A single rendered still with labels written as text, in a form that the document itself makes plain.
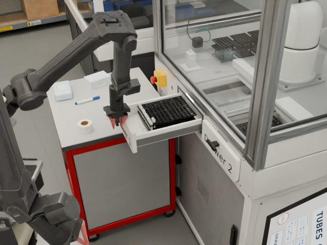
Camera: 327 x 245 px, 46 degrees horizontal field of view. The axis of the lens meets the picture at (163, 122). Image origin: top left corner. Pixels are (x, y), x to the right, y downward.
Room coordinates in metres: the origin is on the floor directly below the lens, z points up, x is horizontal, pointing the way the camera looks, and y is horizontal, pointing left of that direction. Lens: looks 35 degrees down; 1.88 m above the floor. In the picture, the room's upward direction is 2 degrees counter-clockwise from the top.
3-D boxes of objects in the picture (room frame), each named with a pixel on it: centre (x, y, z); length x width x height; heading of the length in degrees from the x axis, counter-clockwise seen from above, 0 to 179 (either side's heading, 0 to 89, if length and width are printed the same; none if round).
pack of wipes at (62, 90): (1.89, 0.56, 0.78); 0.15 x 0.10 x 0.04; 16
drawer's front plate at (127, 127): (1.41, 0.17, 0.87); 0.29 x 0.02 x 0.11; 20
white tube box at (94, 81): (1.99, 0.37, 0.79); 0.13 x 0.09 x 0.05; 124
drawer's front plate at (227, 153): (1.22, -0.22, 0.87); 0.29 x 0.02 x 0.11; 20
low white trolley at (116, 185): (1.80, 0.31, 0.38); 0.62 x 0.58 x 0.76; 20
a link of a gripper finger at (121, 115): (1.37, 0.19, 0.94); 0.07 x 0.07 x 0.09; 23
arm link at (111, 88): (1.37, 0.18, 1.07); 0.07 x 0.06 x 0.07; 121
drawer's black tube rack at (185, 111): (1.48, -0.01, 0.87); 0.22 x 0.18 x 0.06; 110
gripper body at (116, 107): (1.37, 0.19, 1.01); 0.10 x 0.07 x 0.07; 113
